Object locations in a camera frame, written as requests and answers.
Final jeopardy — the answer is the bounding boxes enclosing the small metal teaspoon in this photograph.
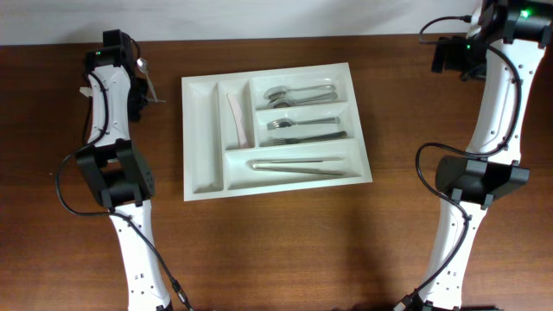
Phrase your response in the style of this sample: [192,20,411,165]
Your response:
[137,57,159,103]

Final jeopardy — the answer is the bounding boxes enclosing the white plastic knife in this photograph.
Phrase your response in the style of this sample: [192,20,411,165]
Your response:
[226,93,250,149]

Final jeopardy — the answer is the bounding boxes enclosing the metal kitchen tongs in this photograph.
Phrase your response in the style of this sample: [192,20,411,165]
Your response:
[247,157,347,175]

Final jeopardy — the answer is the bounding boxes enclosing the large metal spoon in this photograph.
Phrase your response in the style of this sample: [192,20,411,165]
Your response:
[264,84,336,100]
[267,92,338,109]

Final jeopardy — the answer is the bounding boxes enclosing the metal fork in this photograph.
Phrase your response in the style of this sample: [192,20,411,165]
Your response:
[270,131,347,145]
[266,117,341,130]

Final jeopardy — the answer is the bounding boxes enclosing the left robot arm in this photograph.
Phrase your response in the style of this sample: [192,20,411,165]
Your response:
[76,29,173,310]

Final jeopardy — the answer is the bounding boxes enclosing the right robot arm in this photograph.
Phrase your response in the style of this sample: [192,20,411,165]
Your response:
[395,1,552,310]

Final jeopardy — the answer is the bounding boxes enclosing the white plastic cutlery tray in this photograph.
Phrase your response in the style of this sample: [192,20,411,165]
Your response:
[181,63,372,201]

